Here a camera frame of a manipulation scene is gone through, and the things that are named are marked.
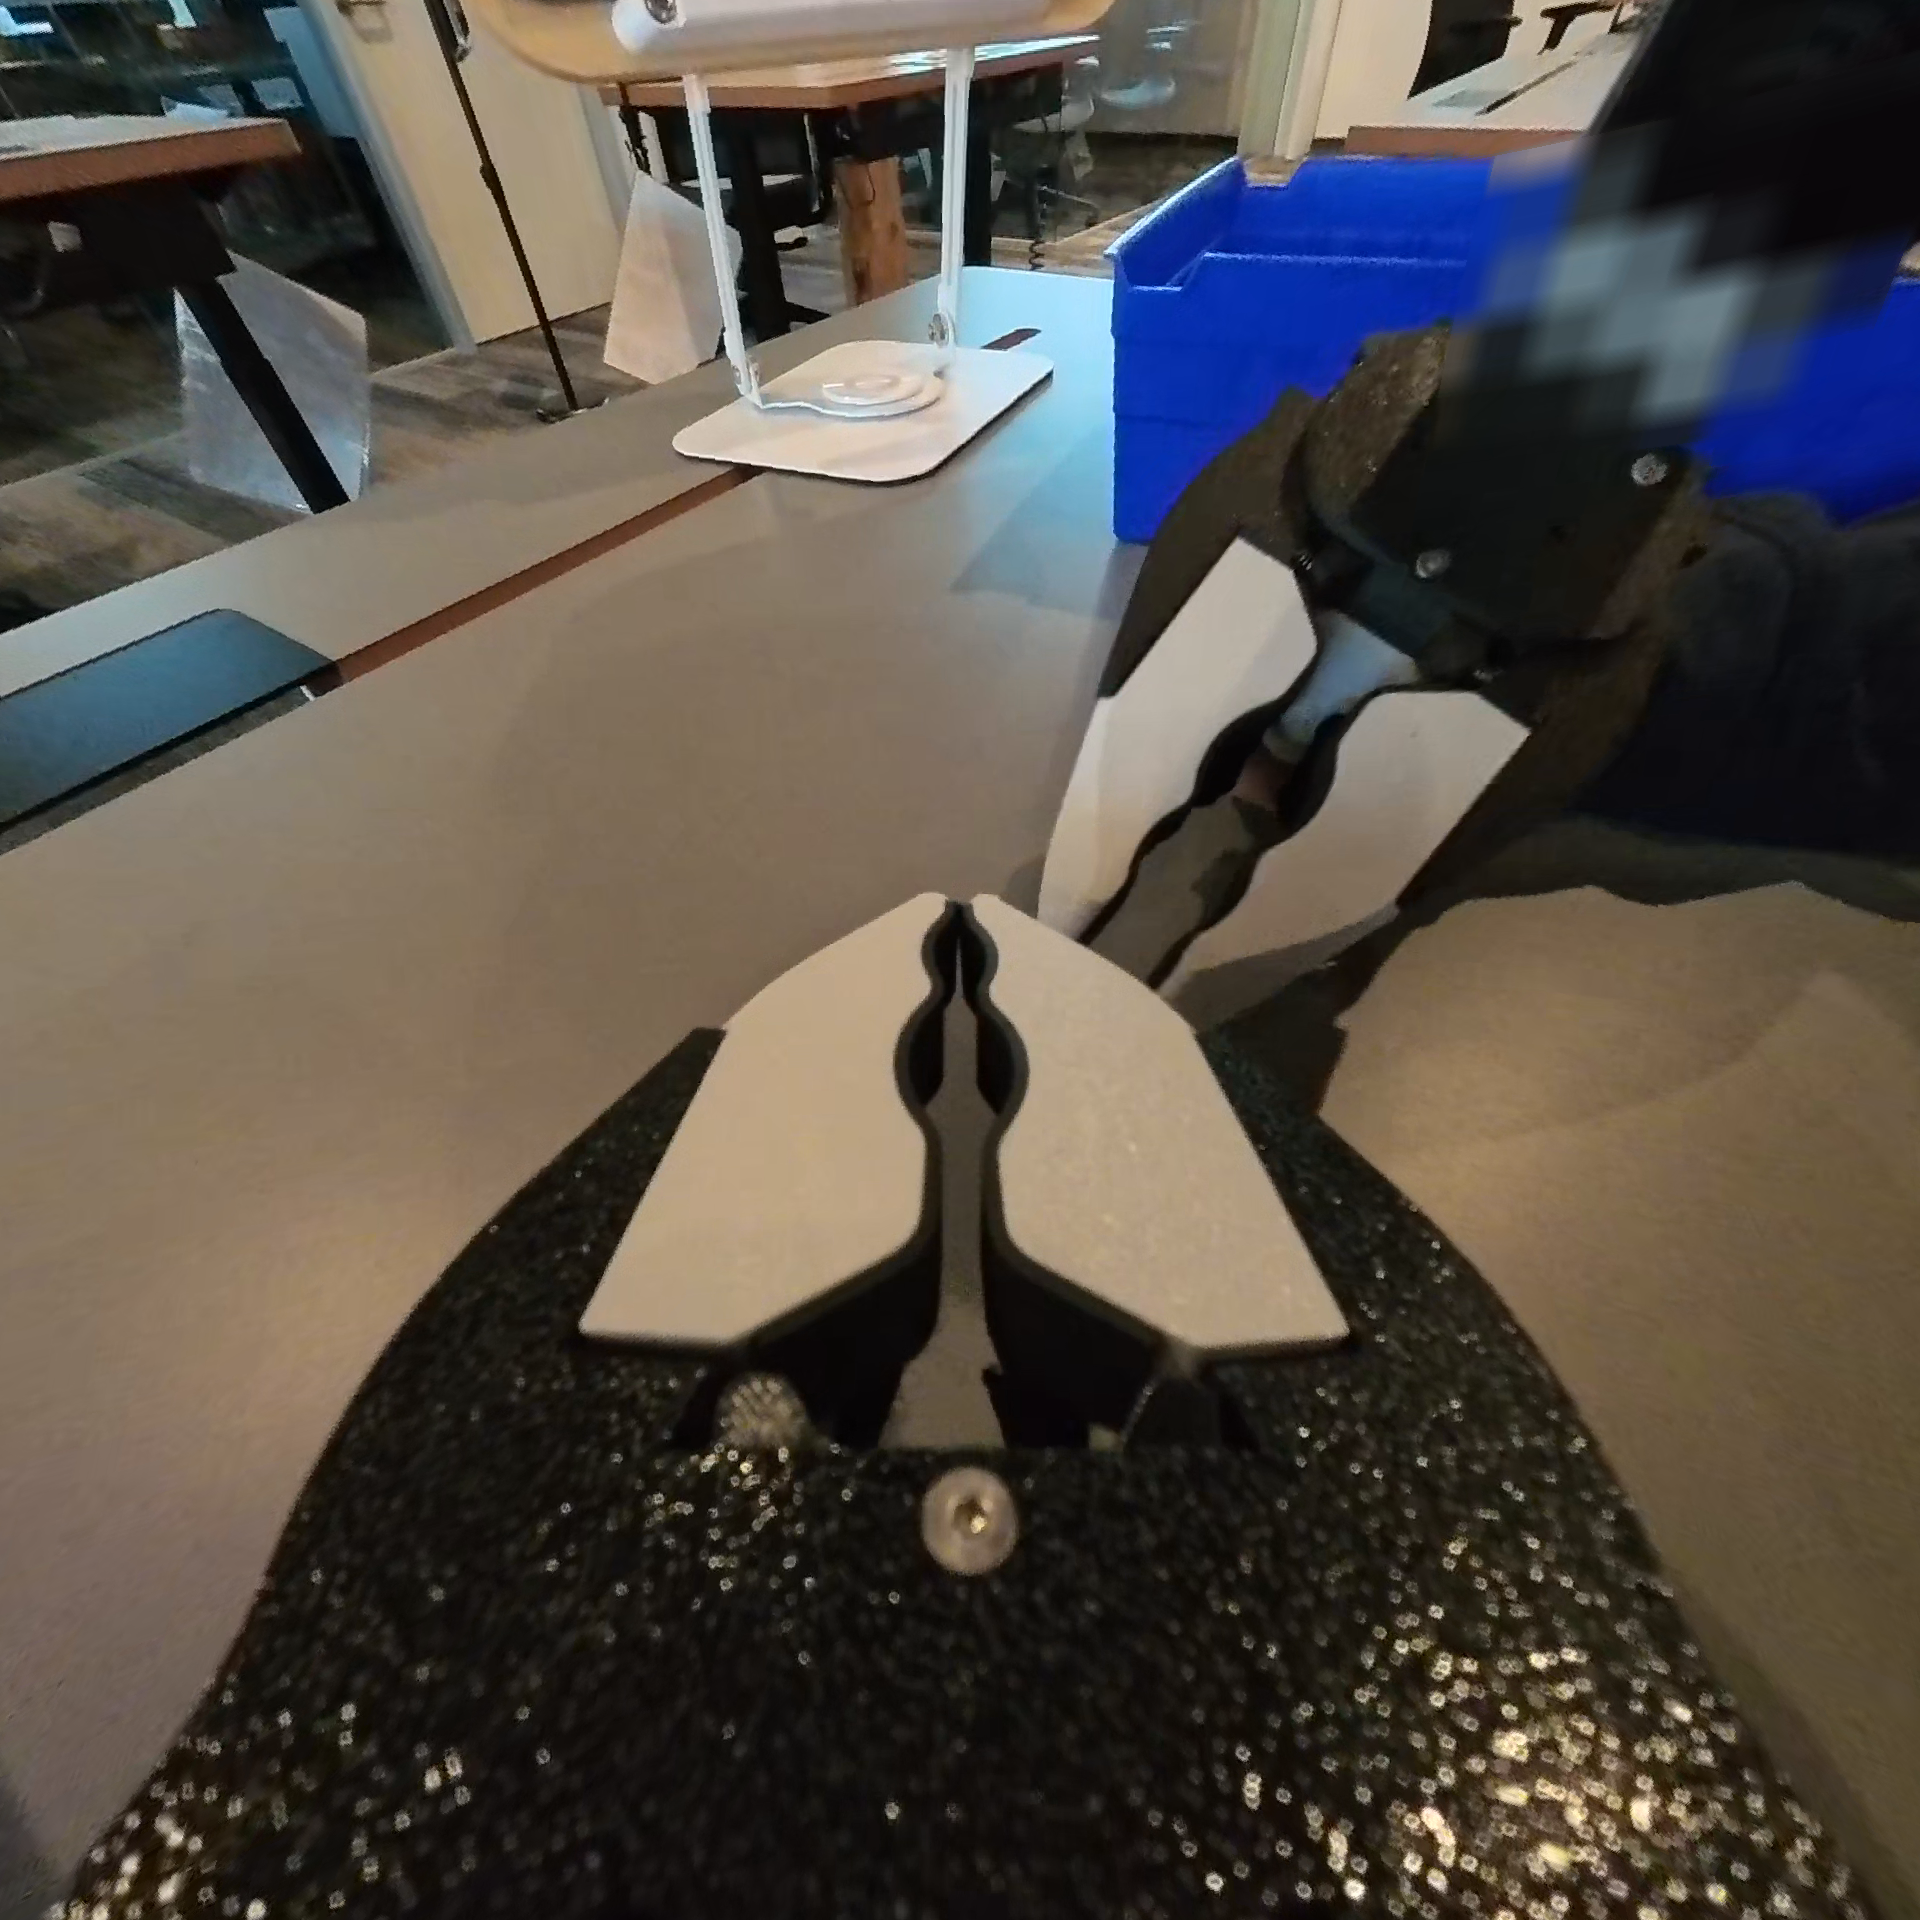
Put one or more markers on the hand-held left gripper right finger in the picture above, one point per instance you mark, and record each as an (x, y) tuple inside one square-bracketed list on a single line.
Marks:
[(1170, 1186)]

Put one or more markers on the white door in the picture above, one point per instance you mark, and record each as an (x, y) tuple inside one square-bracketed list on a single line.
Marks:
[(390, 149)]

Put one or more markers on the wooden log post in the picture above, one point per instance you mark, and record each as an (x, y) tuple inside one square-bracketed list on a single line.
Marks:
[(874, 226)]

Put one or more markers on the black tripod pole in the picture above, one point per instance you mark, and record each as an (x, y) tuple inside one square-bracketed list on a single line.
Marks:
[(503, 195)]

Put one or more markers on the white desk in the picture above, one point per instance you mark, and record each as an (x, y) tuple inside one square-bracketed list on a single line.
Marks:
[(1500, 99)]

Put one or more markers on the long wooden table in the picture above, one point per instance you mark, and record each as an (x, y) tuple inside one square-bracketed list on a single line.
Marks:
[(901, 76)]

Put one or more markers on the white folded paper sheet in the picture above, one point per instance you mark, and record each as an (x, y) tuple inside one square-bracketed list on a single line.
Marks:
[(668, 285)]

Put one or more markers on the wooden table with black legs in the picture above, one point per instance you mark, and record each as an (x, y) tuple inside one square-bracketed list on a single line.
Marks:
[(136, 149)]

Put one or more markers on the blue plastic bin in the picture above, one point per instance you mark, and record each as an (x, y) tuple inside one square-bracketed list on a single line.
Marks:
[(1245, 347)]

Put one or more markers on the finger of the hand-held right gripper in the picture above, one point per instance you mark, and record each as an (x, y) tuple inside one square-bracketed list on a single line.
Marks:
[(1184, 705), (1396, 810)]

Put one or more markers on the person's right forearm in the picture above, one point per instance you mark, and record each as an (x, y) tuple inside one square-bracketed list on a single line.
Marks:
[(1799, 692)]

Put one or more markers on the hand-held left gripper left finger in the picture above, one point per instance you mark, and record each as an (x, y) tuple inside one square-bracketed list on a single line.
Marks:
[(721, 1186)]

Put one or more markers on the wooden board document stand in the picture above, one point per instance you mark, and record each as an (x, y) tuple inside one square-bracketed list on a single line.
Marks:
[(901, 429)]

